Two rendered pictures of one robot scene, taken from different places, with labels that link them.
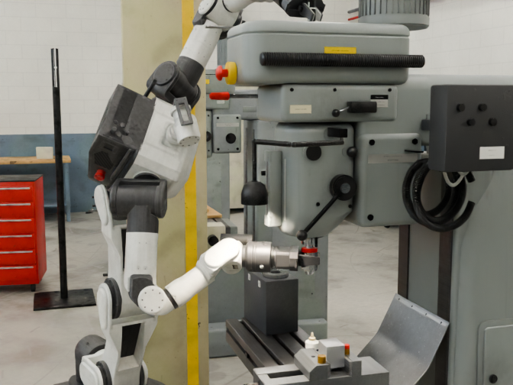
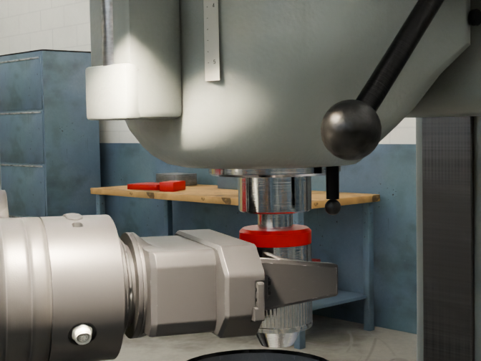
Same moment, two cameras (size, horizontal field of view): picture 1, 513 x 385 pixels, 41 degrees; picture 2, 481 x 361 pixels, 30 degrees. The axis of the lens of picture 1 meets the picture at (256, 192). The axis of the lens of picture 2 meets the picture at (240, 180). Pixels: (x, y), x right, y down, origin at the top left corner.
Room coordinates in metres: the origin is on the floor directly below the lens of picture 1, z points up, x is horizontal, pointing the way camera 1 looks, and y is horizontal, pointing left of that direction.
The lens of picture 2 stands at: (1.43, 0.12, 1.34)
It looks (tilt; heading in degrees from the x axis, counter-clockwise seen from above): 4 degrees down; 334
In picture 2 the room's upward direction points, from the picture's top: 1 degrees counter-clockwise
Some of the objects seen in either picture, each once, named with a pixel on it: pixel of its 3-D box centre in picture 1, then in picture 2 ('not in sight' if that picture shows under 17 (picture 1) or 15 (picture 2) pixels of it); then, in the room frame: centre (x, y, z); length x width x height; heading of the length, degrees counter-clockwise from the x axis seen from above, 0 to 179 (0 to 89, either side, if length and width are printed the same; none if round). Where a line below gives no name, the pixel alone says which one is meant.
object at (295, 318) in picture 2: (309, 260); (275, 284); (1.94, -0.15, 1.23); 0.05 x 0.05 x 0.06
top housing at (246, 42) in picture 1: (316, 56); not in sight; (1.95, -0.17, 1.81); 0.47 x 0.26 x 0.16; 107
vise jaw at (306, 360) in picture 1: (311, 363); not in sight; (1.77, -0.15, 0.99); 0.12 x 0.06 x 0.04; 16
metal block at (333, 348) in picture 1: (331, 353); not in sight; (1.78, -0.20, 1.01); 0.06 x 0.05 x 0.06; 16
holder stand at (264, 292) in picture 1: (269, 296); not in sight; (2.37, -0.05, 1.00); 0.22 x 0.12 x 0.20; 21
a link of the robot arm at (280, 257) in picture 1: (277, 258); (139, 288); (1.95, -0.06, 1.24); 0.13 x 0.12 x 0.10; 174
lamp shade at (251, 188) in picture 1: (254, 192); not in sight; (1.83, 0.01, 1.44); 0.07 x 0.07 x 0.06
